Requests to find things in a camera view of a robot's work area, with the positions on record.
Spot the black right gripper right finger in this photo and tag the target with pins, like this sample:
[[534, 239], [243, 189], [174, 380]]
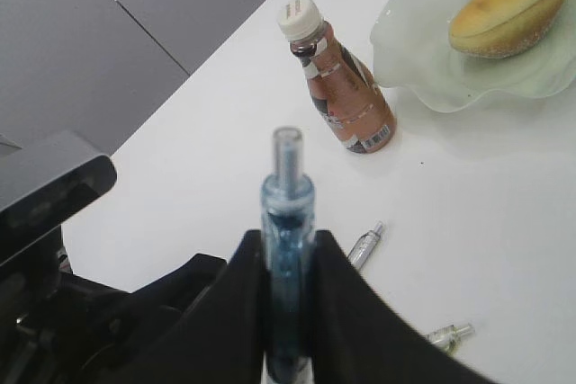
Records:
[[356, 338]]

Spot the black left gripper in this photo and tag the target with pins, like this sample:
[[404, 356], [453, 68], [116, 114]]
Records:
[[58, 327]]

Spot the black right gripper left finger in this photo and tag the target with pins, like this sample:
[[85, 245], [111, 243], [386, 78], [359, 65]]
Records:
[[221, 339]]

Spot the light blue click pen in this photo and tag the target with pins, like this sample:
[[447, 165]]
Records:
[[287, 200]]

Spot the brown Nescafe coffee bottle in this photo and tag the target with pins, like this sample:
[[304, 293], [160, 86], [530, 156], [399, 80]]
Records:
[[341, 87]]

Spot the bread roll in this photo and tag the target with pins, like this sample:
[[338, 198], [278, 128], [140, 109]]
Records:
[[501, 28]]

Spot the grey click pen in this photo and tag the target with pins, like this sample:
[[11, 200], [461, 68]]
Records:
[[365, 245]]

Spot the beige click pen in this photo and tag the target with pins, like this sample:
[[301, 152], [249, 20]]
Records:
[[448, 338]]

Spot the pale green wavy glass plate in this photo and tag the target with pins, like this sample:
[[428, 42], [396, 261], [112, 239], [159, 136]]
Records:
[[411, 50]]

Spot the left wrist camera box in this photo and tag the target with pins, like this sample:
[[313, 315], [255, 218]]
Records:
[[45, 184]]

